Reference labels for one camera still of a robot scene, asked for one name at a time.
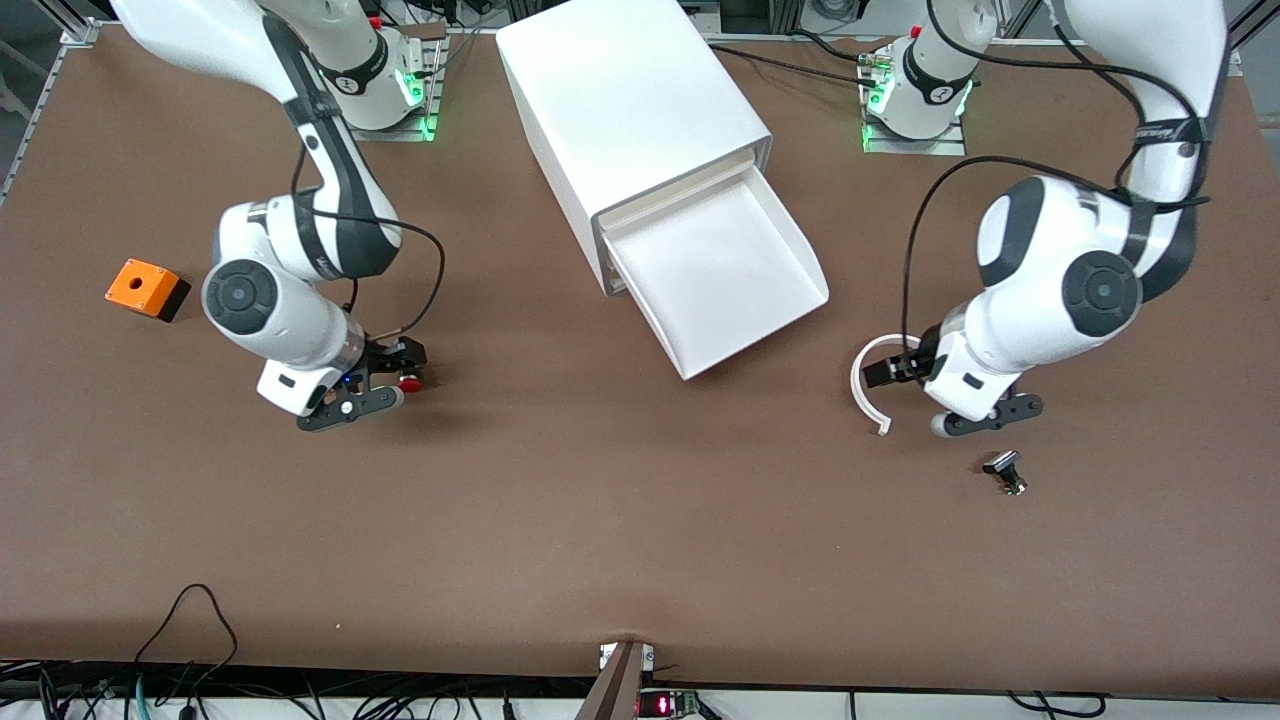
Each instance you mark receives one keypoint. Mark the cream white plastic drawer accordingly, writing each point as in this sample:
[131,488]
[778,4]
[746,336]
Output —
[670,192]
[720,270]

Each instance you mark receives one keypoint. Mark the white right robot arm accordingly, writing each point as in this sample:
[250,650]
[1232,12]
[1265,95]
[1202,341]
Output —
[270,300]

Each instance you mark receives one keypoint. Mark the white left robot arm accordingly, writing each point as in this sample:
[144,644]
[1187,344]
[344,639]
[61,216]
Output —
[1050,270]

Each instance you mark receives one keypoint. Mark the black button with grey cap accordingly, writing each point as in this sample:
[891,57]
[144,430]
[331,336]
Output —
[1003,470]

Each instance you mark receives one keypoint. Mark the white drawer cabinet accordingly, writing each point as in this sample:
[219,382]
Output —
[620,100]

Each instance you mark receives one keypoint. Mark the small device with red display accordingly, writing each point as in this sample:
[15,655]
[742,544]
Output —
[665,705]

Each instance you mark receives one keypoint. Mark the white semicircular plastic bracket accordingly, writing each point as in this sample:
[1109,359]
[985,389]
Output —
[857,395]

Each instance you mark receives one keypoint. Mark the orange button enclosure box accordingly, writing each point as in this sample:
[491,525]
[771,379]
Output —
[140,285]

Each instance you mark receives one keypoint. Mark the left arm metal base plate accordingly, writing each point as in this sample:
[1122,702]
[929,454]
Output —
[915,147]

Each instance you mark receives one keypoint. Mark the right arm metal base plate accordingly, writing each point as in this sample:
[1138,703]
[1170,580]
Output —
[385,134]

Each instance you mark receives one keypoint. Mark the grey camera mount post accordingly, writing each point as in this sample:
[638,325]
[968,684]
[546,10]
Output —
[615,690]

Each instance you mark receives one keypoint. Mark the aluminium corner bracket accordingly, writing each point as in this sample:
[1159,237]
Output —
[80,35]
[1236,60]

